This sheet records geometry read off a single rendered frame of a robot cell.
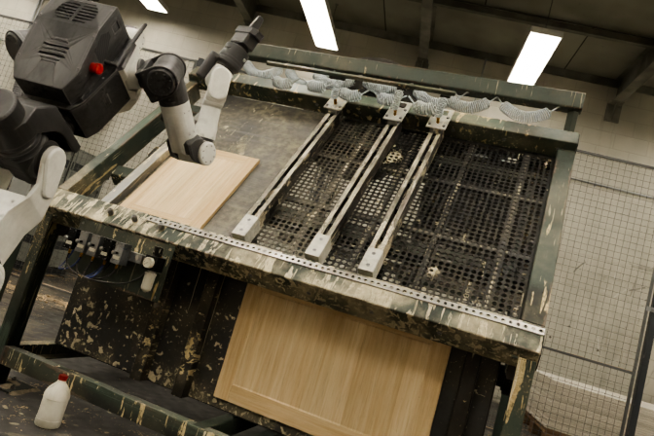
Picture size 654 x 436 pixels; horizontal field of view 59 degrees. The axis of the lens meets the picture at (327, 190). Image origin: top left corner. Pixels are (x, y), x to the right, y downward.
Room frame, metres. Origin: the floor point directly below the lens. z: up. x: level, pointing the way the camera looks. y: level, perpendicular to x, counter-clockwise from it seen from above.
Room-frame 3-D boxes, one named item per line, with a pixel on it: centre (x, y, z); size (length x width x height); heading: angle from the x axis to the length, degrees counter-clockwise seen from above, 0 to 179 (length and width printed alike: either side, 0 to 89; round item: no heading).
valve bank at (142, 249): (2.44, 0.79, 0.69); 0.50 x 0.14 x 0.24; 70
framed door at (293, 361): (2.42, -0.21, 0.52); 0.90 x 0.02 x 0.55; 70
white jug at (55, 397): (2.42, 0.80, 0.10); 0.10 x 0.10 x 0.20
